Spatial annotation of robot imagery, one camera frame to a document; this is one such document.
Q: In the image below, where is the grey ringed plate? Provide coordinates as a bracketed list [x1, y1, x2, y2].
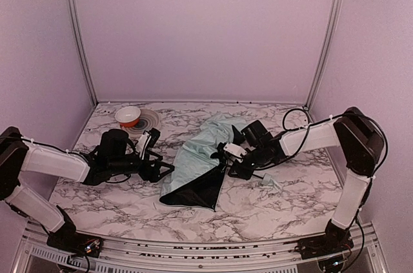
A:
[121, 109, 161, 138]

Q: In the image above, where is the front aluminium rail base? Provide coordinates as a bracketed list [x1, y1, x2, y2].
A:
[11, 221, 388, 272]

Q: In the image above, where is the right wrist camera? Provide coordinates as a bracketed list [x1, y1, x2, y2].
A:
[223, 143, 247, 159]

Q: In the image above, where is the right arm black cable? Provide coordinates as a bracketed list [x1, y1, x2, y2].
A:
[251, 108, 388, 177]

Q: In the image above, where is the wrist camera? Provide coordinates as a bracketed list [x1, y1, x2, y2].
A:
[223, 143, 247, 159]
[136, 128, 161, 159]

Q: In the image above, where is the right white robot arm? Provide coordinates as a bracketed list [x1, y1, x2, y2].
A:
[211, 106, 388, 259]

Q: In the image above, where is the aluminium frame post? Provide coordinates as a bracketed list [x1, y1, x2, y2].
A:
[66, 0, 98, 108]
[305, 0, 343, 110]

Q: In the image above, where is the orange white bowl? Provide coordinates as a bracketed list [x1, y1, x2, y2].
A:
[115, 106, 141, 128]

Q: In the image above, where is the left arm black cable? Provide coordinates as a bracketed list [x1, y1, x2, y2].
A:
[6, 136, 143, 187]

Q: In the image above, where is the mint green folding umbrella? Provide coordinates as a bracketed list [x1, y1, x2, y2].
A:
[159, 112, 282, 212]

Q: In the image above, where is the left aluminium frame post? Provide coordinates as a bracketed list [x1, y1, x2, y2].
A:
[66, 0, 98, 108]

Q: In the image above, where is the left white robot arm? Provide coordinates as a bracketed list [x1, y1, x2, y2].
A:
[1, 126, 174, 258]

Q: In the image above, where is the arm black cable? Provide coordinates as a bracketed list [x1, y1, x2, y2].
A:
[251, 108, 388, 177]
[6, 136, 143, 187]

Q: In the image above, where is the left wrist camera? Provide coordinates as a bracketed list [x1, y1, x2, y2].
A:
[136, 128, 161, 159]

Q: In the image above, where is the right aluminium frame post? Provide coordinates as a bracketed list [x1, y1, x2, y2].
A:
[305, 0, 343, 110]

